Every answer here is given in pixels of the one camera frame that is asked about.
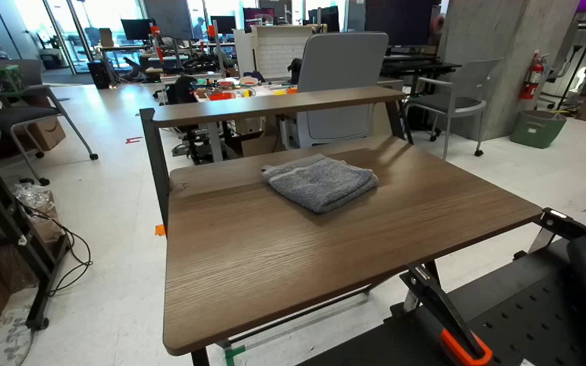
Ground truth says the grey towel cloth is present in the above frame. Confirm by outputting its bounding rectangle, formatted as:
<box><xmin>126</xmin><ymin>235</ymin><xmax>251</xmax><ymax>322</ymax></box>
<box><xmin>260</xmin><ymin>152</ymin><xmax>380</xmax><ymax>217</ymax></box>

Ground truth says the wooden raised desk shelf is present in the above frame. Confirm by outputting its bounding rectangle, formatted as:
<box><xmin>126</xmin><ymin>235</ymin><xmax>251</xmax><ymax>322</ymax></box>
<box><xmin>144</xmin><ymin>83</ymin><xmax>410</xmax><ymax>131</ymax></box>

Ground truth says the light grey office chair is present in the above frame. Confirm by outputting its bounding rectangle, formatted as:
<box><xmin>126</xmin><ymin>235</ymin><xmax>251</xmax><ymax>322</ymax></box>
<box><xmin>296</xmin><ymin>30</ymin><xmax>391</xmax><ymax>148</ymax></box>

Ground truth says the white partition board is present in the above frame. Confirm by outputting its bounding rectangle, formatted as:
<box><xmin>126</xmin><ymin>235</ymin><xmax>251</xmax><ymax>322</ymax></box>
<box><xmin>251</xmin><ymin>25</ymin><xmax>317</xmax><ymax>81</ymax></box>

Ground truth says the brown wooden table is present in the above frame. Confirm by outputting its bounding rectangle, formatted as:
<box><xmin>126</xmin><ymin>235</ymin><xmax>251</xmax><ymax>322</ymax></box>
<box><xmin>139</xmin><ymin>99</ymin><xmax>445</xmax><ymax>366</ymax></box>

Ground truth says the black backpack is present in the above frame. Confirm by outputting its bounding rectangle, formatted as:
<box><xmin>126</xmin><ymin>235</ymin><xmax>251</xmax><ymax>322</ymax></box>
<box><xmin>165</xmin><ymin>73</ymin><xmax>201</xmax><ymax>107</ymax></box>

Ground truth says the black computer monitor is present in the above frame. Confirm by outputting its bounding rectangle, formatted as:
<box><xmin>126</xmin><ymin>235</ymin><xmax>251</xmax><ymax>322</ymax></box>
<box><xmin>120</xmin><ymin>16</ymin><xmax>155</xmax><ymax>44</ymax></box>
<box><xmin>209</xmin><ymin>15</ymin><xmax>239</xmax><ymax>38</ymax></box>
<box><xmin>242</xmin><ymin>6</ymin><xmax>276</xmax><ymax>34</ymax></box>

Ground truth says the black office desk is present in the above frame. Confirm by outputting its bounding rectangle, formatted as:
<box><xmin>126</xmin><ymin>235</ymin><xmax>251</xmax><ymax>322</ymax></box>
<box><xmin>379</xmin><ymin>53</ymin><xmax>462</xmax><ymax>81</ymax></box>

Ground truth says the green floor tape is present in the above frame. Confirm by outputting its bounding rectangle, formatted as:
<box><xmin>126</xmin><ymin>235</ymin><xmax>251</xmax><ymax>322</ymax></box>
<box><xmin>222</xmin><ymin>345</ymin><xmax>249</xmax><ymax>366</ymax></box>

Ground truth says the grey armchair on casters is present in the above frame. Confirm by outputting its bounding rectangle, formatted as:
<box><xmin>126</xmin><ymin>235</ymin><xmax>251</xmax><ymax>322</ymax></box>
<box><xmin>406</xmin><ymin>60</ymin><xmax>504</xmax><ymax>161</ymax></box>

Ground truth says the large dark screen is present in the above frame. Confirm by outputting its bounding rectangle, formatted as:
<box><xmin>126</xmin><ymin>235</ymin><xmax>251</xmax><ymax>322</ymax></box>
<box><xmin>362</xmin><ymin>0</ymin><xmax>445</xmax><ymax>49</ymax></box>

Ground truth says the black waste bin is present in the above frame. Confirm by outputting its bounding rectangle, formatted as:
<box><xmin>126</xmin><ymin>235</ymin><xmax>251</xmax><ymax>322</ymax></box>
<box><xmin>86</xmin><ymin>60</ymin><xmax>115</xmax><ymax>92</ymax></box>

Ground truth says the green plastic bin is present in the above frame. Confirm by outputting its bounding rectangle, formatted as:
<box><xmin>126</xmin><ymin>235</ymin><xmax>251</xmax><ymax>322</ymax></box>
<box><xmin>506</xmin><ymin>110</ymin><xmax>567</xmax><ymax>150</ymax></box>

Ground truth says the small cardboard box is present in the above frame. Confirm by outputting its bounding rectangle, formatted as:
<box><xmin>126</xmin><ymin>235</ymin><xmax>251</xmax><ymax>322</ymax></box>
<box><xmin>26</xmin><ymin>117</ymin><xmax>69</xmax><ymax>152</ymax></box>

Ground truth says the clear plastic bag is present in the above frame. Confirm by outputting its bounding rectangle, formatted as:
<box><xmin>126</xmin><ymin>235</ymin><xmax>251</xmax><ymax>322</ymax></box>
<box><xmin>11</xmin><ymin>179</ymin><xmax>62</xmax><ymax>229</ymax></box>

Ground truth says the red fire extinguisher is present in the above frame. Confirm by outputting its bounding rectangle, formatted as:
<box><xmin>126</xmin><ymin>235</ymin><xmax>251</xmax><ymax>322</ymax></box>
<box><xmin>519</xmin><ymin>49</ymin><xmax>549</xmax><ymax>105</ymax></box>

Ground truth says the black and silver clamp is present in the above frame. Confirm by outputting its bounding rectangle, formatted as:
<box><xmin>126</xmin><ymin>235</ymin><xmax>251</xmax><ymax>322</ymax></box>
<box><xmin>528</xmin><ymin>207</ymin><xmax>586</xmax><ymax>257</ymax></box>

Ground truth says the dark rolling table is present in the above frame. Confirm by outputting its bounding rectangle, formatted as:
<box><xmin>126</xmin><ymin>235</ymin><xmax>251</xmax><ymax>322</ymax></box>
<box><xmin>0</xmin><ymin>83</ymin><xmax>99</xmax><ymax>168</ymax></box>

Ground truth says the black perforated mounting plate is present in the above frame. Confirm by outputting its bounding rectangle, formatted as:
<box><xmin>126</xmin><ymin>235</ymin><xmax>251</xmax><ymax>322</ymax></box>
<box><xmin>299</xmin><ymin>217</ymin><xmax>586</xmax><ymax>366</ymax></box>

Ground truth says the black metal rack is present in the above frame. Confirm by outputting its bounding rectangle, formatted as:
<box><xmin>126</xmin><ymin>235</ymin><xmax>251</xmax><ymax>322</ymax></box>
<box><xmin>0</xmin><ymin>128</ymin><xmax>73</xmax><ymax>333</ymax></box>

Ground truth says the black clamp with orange handle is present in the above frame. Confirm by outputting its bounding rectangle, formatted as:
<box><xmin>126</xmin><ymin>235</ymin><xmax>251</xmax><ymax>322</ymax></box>
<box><xmin>400</xmin><ymin>263</ymin><xmax>496</xmax><ymax>366</ymax></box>

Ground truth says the black floor cable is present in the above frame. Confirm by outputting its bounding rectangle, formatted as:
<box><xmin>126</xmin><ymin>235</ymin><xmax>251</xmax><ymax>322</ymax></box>
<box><xmin>46</xmin><ymin>218</ymin><xmax>95</xmax><ymax>298</ymax></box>

